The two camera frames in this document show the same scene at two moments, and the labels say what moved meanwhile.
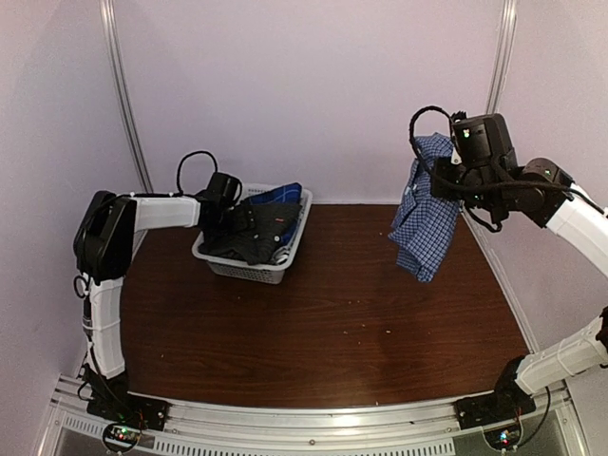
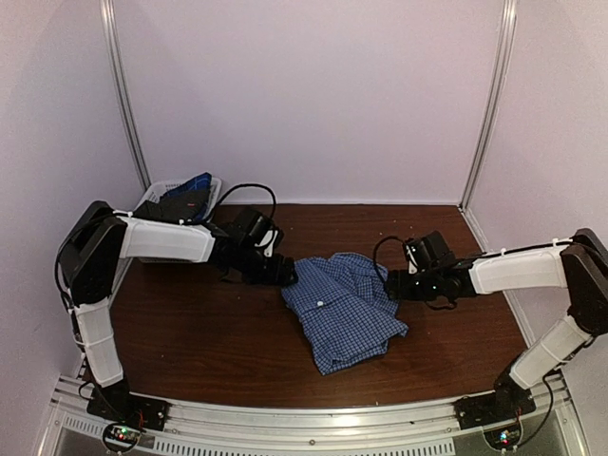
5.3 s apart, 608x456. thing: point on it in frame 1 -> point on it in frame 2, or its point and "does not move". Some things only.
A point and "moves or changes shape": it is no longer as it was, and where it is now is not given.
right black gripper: (440, 186) -> (399, 289)
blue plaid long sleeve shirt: (424, 223) -> (344, 303)
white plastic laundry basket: (270, 274) moves or changes shape
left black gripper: (215, 236) -> (275, 277)
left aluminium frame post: (107, 16) does not move
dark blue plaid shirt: (288, 193) -> (200, 181)
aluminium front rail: (417, 427) does not move
